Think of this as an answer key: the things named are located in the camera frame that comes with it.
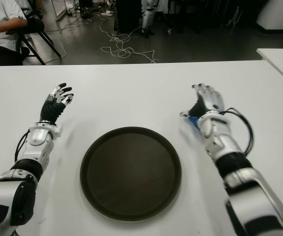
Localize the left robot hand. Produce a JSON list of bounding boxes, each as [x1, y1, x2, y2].
[[39, 83, 74, 124]]

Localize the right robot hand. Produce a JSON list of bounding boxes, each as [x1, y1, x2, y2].
[[180, 83, 224, 118]]

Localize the blue Oreo packet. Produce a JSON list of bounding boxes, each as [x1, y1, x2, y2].
[[187, 115, 201, 131]]

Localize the white side table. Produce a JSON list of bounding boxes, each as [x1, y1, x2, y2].
[[256, 48, 283, 90]]

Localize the black folding chair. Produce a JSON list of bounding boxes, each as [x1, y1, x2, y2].
[[5, 0, 61, 66]]

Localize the dark rolling chair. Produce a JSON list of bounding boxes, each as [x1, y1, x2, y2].
[[159, 0, 206, 35]]

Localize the seated person in white shirt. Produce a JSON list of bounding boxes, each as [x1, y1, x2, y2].
[[0, 0, 30, 72]]

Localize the dark round tray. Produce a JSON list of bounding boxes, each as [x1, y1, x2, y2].
[[79, 126, 182, 220]]

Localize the white humanoid robot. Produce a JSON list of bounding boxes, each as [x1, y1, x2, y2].
[[141, 0, 159, 39]]

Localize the white curved cabinet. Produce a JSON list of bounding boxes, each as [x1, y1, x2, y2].
[[256, 0, 283, 31]]

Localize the black cabinet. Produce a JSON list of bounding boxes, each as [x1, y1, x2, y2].
[[116, 0, 143, 34]]

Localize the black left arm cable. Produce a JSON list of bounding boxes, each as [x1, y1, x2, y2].
[[15, 131, 30, 163]]

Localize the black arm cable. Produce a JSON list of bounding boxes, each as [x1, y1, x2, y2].
[[15, 131, 30, 163], [220, 107, 254, 155]]

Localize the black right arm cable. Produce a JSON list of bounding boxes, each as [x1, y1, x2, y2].
[[220, 107, 254, 155]]

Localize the thin white floor cable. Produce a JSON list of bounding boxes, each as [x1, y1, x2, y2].
[[57, 14, 83, 59]]

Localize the tangled white floor cable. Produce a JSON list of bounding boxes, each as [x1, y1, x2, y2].
[[99, 11, 159, 64]]

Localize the white frame panel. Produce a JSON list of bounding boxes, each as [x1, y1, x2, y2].
[[55, 0, 68, 22]]

